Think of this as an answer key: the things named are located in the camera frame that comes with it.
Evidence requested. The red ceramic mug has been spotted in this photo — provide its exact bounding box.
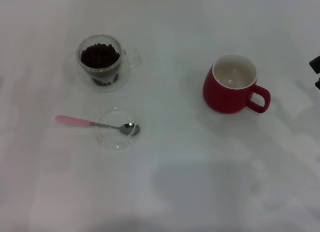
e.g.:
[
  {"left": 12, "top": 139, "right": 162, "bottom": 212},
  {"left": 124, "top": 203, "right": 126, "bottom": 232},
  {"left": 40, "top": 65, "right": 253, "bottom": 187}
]
[{"left": 202, "top": 54, "right": 272, "bottom": 115}]

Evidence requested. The pink-handled metal spoon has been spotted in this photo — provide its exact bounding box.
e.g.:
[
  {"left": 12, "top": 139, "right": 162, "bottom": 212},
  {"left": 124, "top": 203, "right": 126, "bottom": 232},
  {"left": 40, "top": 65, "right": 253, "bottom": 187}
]
[{"left": 55, "top": 115, "right": 140, "bottom": 136}]

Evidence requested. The small clear glass dish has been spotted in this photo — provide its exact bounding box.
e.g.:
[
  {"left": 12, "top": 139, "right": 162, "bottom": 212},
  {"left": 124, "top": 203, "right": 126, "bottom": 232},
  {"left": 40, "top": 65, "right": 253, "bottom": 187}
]
[{"left": 95, "top": 105, "right": 141, "bottom": 151}]

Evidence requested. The coffee bean pile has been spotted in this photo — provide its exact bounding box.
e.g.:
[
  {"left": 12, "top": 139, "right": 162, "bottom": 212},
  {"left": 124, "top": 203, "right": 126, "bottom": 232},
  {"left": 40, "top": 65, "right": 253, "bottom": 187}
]
[{"left": 80, "top": 42, "right": 121, "bottom": 88}]

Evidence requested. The double-wall glass cup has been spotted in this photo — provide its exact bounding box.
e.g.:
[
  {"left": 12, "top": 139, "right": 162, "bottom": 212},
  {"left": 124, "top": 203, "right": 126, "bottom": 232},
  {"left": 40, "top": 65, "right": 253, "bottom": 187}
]
[{"left": 75, "top": 34, "right": 143, "bottom": 94}]

